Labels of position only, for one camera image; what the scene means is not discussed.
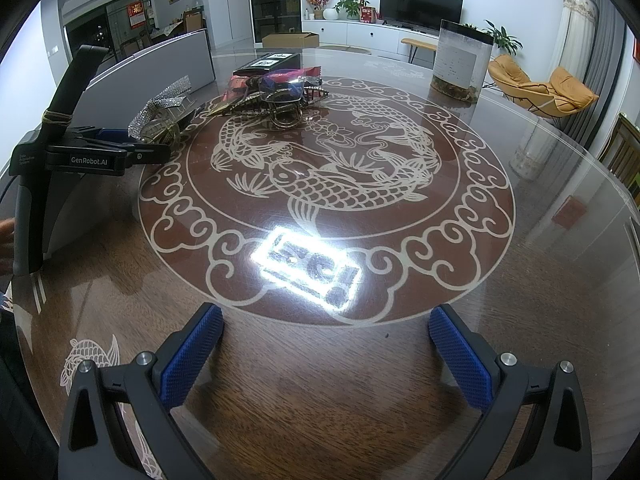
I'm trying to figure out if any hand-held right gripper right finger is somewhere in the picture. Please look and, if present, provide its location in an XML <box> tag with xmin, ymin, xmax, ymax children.
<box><xmin>430</xmin><ymin>305</ymin><xmax>593</xmax><ymax>480</ymax></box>

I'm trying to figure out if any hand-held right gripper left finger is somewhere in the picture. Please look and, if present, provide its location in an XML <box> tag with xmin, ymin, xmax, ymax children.
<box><xmin>59</xmin><ymin>303</ymin><xmax>224</xmax><ymax>480</ymax></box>

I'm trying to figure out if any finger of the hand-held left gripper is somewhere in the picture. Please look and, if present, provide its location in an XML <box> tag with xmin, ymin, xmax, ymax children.
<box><xmin>122</xmin><ymin>145</ymin><xmax>172</xmax><ymax>167</ymax></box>
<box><xmin>72</xmin><ymin>127</ymin><xmax>132</xmax><ymax>142</ymax></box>

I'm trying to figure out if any silver rhinestone bow hair clip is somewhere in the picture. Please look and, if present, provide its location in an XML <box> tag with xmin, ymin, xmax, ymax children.
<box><xmin>126</xmin><ymin>75</ymin><xmax>197</xmax><ymax>151</ymax></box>

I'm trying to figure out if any large white cardboard box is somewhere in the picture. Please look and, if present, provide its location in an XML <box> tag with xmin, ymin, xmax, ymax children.
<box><xmin>0</xmin><ymin>28</ymin><xmax>217</xmax><ymax>261</ymax></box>

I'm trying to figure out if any brown patterned desktop table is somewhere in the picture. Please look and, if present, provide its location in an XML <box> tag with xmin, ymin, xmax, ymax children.
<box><xmin>10</xmin><ymin>47</ymin><xmax>640</xmax><ymax>480</ymax></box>

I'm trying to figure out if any person's left hand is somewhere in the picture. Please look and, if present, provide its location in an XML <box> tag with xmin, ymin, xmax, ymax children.
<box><xmin>0</xmin><ymin>217</ymin><xmax>17</xmax><ymax>273</ymax></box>

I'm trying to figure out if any red snack packet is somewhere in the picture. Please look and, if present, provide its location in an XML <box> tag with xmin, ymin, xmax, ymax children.
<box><xmin>225</xmin><ymin>67</ymin><xmax>321</xmax><ymax>103</ymax></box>

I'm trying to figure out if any black box with white labels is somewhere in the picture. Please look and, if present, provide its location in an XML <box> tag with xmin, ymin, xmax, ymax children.
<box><xmin>232</xmin><ymin>51</ymin><xmax>300</xmax><ymax>75</ymax></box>

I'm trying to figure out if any purple plastic packet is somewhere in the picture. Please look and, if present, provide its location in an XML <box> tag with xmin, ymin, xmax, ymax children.
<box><xmin>257</xmin><ymin>71</ymin><xmax>303</xmax><ymax>93</ymax></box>

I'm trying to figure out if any brown cardboard box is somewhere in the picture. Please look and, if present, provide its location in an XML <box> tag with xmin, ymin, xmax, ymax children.
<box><xmin>261</xmin><ymin>32</ymin><xmax>320</xmax><ymax>52</ymax></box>

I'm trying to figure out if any dark glass display cabinet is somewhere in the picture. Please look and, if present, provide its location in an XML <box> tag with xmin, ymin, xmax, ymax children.
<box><xmin>247</xmin><ymin>0</ymin><xmax>303</xmax><ymax>43</ymax></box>

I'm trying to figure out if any white television cabinet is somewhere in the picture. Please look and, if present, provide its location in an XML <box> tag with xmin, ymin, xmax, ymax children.
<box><xmin>301</xmin><ymin>19</ymin><xmax>501</xmax><ymax>68</ymax></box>

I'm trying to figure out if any green potted plant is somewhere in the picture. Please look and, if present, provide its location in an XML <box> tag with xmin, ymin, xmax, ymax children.
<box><xmin>334</xmin><ymin>0</ymin><xmax>371</xmax><ymax>21</ymax></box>

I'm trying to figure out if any wooden bench with metal legs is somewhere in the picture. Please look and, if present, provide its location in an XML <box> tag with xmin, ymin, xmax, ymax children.
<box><xmin>401</xmin><ymin>37</ymin><xmax>438</xmax><ymax>63</ymax></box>

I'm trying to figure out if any cylindrical glass tank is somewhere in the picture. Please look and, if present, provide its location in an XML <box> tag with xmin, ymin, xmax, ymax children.
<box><xmin>432</xmin><ymin>19</ymin><xmax>495</xmax><ymax>103</ymax></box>

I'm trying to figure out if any black television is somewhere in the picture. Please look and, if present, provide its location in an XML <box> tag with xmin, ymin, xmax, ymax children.
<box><xmin>379</xmin><ymin>0</ymin><xmax>463</xmax><ymax>31</ymax></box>

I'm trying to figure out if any large leafy potted plant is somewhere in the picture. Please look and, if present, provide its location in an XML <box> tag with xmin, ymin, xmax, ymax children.
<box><xmin>482</xmin><ymin>20</ymin><xmax>523</xmax><ymax>56</ymax></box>

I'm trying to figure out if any grey curtain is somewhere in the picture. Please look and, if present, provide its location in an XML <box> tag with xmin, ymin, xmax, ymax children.
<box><xmin>580</xmin><ymin>0</ymin><xmax>640</xmax><ymax>151</ymax></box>

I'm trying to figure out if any cloth covered air conditioner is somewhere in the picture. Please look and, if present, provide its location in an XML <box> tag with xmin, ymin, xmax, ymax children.
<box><xmin>552</xmin><ymin>0</ymin><xmax>600</xmax><ymax>81</ymax></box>

